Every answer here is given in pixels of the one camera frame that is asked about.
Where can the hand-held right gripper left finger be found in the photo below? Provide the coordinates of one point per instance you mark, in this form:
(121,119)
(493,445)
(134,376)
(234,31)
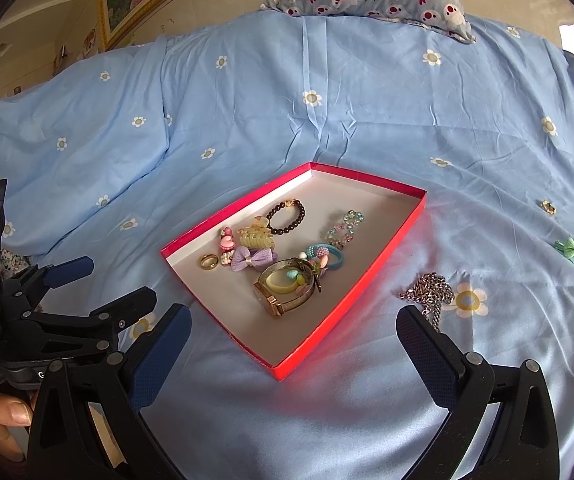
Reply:
(162,360)

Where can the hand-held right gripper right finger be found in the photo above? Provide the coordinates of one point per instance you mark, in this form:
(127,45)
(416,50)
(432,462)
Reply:
(427,355)

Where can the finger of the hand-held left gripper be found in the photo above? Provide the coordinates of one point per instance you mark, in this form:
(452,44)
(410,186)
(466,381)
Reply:
(132,305)
(74,266)

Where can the pink hair clip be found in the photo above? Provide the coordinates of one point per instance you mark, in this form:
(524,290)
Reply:
(227,245)

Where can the mesh band wristwatch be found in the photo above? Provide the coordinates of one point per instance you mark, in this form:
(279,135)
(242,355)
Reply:
(272,305)

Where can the red shallow box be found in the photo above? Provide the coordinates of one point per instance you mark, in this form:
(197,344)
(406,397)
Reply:
(367,200)

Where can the person's left hand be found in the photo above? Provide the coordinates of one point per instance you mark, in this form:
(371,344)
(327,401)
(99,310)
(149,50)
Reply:
(2,417)

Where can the dark patterned cloth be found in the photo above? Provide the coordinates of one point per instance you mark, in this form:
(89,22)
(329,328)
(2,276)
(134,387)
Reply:
(14,262)

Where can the purple bow hair clip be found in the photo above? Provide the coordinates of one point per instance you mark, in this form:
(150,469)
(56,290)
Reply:
(242,260)

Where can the yellow hair claw clip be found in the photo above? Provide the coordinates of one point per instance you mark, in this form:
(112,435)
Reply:
(254,237)

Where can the green bow hair clip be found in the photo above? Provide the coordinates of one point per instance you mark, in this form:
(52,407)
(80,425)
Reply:
(569,249)

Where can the blue floral bedsheet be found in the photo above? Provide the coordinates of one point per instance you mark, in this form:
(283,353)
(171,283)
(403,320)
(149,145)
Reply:
(367,110)

